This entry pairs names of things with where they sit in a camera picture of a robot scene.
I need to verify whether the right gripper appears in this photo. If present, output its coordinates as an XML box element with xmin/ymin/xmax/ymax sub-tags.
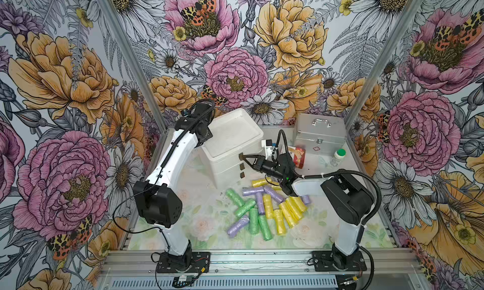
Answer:
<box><xmin>242</xmin><ymin>154</ymin><xmax>286</xmax><ymax>181</ymax></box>

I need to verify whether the yellow roll top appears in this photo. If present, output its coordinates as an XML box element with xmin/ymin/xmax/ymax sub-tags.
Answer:
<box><xmin>251</xmin><ymin>179</ymin><xmax>272</xmax><ymax>188</ymax></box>

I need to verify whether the yellow roll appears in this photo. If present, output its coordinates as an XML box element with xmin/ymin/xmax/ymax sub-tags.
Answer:
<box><xmin>274</xmin><ymin>209</ymin><xmax>287</xmax><ymax>236</ymax></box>
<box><xmin>286</xmin><ymin>197</ymin><xmax>303</xmax><ymax>221</ymax></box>
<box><xmin>279</xmin><ymin>202</ymin><xmax>296</xmax><ymax>228</ymax></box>
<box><xmin>251</xmin><ymin>179</ymin><xmax>272</xmax><ymax>188</ymax></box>
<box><xmin>291</xmin><ymin>197</ymin><xmax>308</xmax><ymax>213</ymax></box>

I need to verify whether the white plastic drawer unit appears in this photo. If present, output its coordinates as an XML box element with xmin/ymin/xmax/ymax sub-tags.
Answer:
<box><xmin>200</xmin><ymin>108</ymin><xmax>263</xmax><ymax>190</ymax></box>

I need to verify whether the yellow roll bottom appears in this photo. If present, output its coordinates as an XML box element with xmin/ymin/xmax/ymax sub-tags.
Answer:
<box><xmin>274</xmin><ymin>209</ymin><xmax>287</xmax><ymax>236</ymax></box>

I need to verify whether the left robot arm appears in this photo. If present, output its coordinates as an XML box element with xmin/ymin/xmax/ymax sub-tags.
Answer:
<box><xmin>133</xmin><ymin>99</ymin><xmax>216</xmax><ymax>273</ymax></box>

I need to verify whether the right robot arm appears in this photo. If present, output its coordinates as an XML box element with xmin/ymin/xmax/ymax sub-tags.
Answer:
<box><xmin>239</xmin><ymin>153</ymin><xmax>383</xmax><ymax>271</ymax></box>

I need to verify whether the purple roll horizontal middle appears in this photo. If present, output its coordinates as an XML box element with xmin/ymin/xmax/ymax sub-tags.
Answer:
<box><xmin>242</xmin><ymin>187</ymin><xmax>265</xmax><ymax>196</ymax></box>

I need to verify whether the purple roll diagonal middle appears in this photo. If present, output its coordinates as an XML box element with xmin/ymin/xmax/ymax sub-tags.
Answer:
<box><xmin>263</xmin><ymin>186</ymin><xmax>285</xmax><ymax>204</ymax></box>

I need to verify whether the purple roll vertical middle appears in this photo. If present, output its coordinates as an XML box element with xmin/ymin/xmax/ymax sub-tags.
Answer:
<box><xmin>255</xmin><ymin>192</ymin><xmax>265</xmax><ymax>214</ymax></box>

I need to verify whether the green roll upper left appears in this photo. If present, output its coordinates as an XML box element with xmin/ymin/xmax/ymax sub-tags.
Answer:
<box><xmin>226</xmin><ymin>188</ymin><xmax>245</xmax><ymax>208</ymax></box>

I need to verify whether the green roll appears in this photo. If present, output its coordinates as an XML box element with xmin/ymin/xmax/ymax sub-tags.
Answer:
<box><xmin>226</xmin><ymin>188</ymin><xmax>245</xmax><ymax>208</ymax></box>
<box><xmin>258</xmin><ymin>214</ymin><xmax>273</xmax><ymax>241</ymax></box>
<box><xmin>249</xmin><ymin>208</ymin><xmax>259</xmax><ymax>235</ymax></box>

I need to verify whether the yellow roll vertical middle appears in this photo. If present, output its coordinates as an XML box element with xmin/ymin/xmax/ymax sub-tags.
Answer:
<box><xmin>263</xmin><ymin>194</ymin><xmax>274</xmax><ymax>219</ymax></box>

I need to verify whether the red white carton box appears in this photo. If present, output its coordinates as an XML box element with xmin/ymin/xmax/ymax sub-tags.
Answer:
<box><xmin>289</xmin><ymin>146</ymin><xmax>306</xmax><ymax>168</ymax></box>

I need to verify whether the green roll diagonal left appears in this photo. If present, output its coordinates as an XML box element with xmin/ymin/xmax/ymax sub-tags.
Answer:
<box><xmin>234</xmin><ymin>199</ymin><xmax>256</xmax><ymax>218</ymax></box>

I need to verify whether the green roll bottom right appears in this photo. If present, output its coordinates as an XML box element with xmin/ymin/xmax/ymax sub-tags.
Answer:
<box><xmin>258</xmin><ymin>214</ymin><xmax>273</xmax><ymax>241</ymax></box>

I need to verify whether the green roll bottom left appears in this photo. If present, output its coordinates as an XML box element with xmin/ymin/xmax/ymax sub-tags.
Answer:
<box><xmin>249</xmin><ymin>208</ymin><xmax>259</xmax><ymax>235</ymax></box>

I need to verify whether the purple roll far right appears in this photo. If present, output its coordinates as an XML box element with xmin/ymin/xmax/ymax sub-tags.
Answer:
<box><xmin>301</xmin><ymin>195</ymin><xmax>311</xmax><ymax>205</ymax></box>

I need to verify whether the purple roll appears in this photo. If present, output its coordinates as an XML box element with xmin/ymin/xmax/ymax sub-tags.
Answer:
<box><xmin>227</xmin><ymin>215</ymin><xmax>250</xmax><ymax>238</ymax></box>
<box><xmin>301</xmin><ymin>195</ymin><xmax>311</xmax><ymax>205</ymax></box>

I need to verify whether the purple roll bottom left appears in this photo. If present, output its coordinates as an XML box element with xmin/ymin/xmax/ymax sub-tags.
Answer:
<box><xmin>227</xmin><ymin>215</ymin><xmax>250</xmax><ymax>238</ymax></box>

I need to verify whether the silver aluminium case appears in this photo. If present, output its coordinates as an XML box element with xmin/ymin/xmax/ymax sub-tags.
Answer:
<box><xmin>293</xmin><ymin>113</ymin><xmax>347</xmax><ymax>155</ymax></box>

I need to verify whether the white bottle green cap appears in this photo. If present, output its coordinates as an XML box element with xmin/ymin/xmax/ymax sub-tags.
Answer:
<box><xmin>330</xmin><ymin>148</ymin><xmax>346</xmax><ymax>167</ymax></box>

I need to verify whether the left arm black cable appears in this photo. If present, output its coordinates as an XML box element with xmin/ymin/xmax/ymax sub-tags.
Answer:
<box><xmin>112</xmin><ymin>99</ymin><xmax>216</xmax><ymax>235</ymax></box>

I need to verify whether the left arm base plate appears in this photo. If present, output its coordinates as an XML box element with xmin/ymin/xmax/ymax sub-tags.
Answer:
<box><xmin>155</xmin><ymin>252</ymin><xmax>211</xmax><ymax>274</ymax></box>

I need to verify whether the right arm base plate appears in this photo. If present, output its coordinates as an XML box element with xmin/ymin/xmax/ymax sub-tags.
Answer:
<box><xmin>311</xmin><ymin>250</ymin><xmax>368</xmax><ymax>272</ymax></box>

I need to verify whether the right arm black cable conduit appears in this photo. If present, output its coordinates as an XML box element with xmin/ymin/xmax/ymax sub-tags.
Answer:
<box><xmin>275</xmin><ymin>129</ymin><xmax>383</xmax><ymax>290</ymax></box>

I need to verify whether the aluminium front rail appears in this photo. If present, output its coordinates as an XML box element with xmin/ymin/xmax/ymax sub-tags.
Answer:
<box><xmin>96</xmin><ymin>248</ymin><xmax>432</xmax><ymax>289</ymax></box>

